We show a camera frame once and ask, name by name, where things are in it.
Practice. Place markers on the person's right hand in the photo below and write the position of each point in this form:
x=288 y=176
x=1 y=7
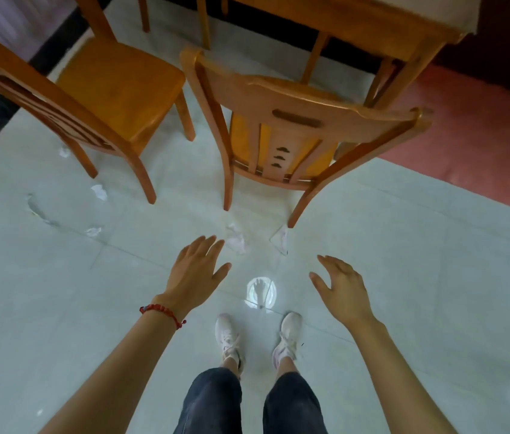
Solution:
x=350 y=296

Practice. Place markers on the person's left hand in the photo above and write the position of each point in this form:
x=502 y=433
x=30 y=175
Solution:
x=191 y=277

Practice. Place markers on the person's left middle finger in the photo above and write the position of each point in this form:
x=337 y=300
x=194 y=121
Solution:
x=208 y=246

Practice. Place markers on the person's left thumb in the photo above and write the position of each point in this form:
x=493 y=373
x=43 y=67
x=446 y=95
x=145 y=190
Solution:
x=221 y=273

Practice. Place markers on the person's left little finger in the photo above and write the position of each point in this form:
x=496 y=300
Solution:
x=180 y=258

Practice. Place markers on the person's right thumb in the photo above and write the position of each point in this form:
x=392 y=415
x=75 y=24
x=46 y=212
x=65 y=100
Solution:
x=319 y=285

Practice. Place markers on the person's right forearm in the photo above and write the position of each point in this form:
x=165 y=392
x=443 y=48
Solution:
x=395 y=379

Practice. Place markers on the person's left forearm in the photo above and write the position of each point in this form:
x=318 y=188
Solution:
x=119 y=375

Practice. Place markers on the large crumpled white tissue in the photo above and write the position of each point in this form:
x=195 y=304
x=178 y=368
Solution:
x=236 y=239

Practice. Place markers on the person's right white sneaker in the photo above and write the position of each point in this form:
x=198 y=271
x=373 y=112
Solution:
x=289 y=334

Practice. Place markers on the person's white sneaker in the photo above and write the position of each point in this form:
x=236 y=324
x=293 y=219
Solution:
x=289 y=334
x=227 y=336

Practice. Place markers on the clear plastic wrapper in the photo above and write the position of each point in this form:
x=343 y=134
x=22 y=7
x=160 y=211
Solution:
x=281 y=239

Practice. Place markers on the person's left white sneaker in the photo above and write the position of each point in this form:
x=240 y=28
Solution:
x=227 y=336

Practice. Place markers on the person's right leg dark jeans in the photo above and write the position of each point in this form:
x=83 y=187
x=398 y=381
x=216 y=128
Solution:
x=291 y=402

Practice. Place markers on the person's leg dark jeans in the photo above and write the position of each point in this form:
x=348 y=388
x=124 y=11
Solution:
x=212 y=402
x=291 y=402

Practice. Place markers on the person's left leg dark jeans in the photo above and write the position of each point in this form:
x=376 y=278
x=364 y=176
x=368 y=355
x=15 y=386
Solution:
x=212 y=402

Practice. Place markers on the wooden chair with carved back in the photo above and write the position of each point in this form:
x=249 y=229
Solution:
x=300 y=108

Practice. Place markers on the wooden chair with slatted back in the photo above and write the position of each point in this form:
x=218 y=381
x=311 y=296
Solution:
x=114 y=81

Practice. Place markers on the wooden chair legs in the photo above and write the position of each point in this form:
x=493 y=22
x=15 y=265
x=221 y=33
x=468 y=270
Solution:
x=96 y=17

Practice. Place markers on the wooden dining table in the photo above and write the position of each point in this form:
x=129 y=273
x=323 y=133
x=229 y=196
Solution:
x=354 y=17

